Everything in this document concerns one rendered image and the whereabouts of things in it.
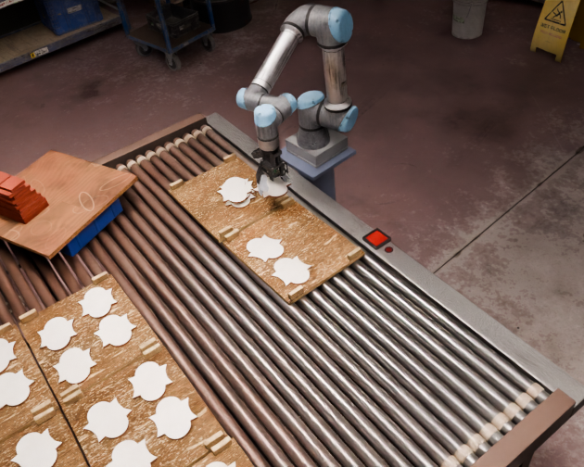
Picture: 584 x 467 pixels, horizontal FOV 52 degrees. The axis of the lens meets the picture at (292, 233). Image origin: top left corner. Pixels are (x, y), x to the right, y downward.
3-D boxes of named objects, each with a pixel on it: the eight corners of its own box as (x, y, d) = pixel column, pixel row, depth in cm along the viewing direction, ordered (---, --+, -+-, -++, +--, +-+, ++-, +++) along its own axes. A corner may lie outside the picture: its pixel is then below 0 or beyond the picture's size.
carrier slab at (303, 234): (294, 202, 244) (294, 199, 243) (364, 255, 219) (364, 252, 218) (222, 245, 230) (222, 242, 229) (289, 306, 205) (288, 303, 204)
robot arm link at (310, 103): (307, 111, 272) (305, 84, 262) (333, 119, 266) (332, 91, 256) (293, 125, 265) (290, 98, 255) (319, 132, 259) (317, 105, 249)
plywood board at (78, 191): (52, 152, 269) (50, 149, 267) (138, 179, 248) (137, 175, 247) (-40, 222, 238) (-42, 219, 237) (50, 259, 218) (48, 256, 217)
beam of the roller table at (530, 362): (218, 121, 306) (215, 111, 301) (587, 402, 176) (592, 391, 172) (203, 128, 302) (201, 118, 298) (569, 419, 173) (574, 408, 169)
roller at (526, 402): (199, 134, 295) (197, 126, 291) (539, 410, 174) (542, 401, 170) (191, 139, 293) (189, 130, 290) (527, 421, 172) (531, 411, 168)
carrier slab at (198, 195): (237, 158, 270) (236, 156, 269) (292, 202, 244) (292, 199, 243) (169, 193, 256) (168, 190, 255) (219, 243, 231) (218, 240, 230)
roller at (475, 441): (163, 151, 287) (161, 143, 284) (492, 453, 166) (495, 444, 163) (155, 156, 285) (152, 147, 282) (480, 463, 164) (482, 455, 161)
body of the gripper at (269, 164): (272, 183, 219) (268, 157, 211) (259, 172, 225) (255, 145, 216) (289, 174, 222) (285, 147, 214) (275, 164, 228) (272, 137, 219)
